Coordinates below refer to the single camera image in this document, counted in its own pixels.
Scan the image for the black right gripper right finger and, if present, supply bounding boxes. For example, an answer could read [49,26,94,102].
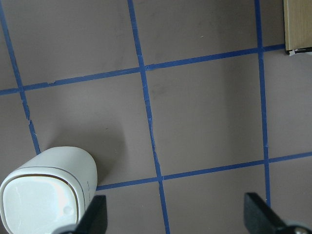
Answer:
[244,193,287,234]

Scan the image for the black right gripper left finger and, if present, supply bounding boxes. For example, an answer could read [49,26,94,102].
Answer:
[74,195,108,234]

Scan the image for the white trash can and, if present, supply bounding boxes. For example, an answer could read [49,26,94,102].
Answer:
[0,146,98,234]

